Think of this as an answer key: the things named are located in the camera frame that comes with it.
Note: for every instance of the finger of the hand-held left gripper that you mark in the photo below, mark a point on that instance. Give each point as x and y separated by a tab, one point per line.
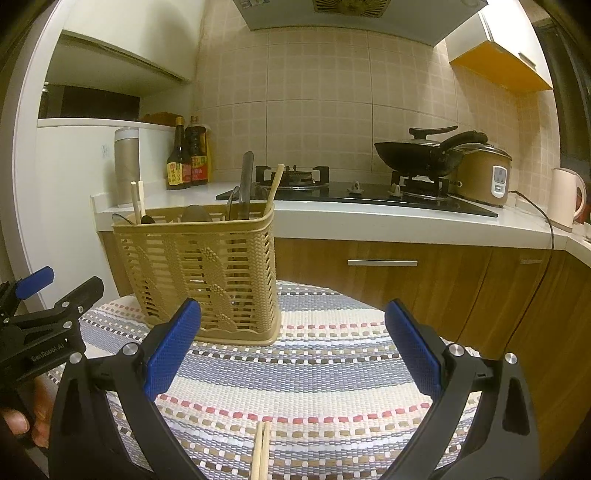
81	295
34	279

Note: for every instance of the silver thermos bottle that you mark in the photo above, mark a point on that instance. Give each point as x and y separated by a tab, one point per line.
126	166

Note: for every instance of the black gas stove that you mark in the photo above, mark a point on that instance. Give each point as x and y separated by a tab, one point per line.
351	198

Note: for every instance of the white upper cabinet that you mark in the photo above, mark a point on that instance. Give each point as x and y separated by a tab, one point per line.
124	60

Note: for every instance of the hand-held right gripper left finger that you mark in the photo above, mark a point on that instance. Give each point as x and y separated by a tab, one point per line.
173	350

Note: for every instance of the wooden chopstick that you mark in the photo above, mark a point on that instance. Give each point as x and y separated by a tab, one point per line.
135	198
264	457
141	198
276	182
256	457

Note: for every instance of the yellow woven plastic basket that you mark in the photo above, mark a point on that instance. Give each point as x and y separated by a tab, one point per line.
184	258

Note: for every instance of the large dark sauce bottle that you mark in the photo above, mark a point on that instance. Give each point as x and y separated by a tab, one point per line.
197	157

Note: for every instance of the striped woven table mat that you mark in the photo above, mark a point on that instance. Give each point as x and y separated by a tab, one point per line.
300	369

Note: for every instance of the stove knob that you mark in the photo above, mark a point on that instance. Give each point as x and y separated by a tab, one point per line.
395	189
356	186

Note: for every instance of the white and yellow wall cabinet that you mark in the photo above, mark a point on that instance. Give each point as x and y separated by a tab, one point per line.
503	50

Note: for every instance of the range hood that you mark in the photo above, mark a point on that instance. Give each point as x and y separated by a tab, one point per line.
360	16

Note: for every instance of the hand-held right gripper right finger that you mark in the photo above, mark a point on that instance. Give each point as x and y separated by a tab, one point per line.
412	350

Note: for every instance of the white electric kettle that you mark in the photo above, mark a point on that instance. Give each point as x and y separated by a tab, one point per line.
567	198

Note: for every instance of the beige rice cooker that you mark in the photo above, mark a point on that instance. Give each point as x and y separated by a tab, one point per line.
485	175

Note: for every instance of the black wok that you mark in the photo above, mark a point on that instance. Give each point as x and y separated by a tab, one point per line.
415	157

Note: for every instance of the brown box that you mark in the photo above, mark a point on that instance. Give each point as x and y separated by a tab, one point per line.
161	118

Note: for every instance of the slim dark sauce bottle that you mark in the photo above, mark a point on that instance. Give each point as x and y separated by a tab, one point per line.
179	166

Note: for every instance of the white refrigerator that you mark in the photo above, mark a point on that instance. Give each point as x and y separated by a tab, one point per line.
69	184

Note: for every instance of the white kitchen countertop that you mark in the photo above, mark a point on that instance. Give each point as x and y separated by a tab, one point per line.
369	221

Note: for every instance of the person's left hand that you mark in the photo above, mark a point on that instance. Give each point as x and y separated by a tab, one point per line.
16	421

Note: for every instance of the black pan lid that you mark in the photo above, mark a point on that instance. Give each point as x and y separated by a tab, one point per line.
427	134

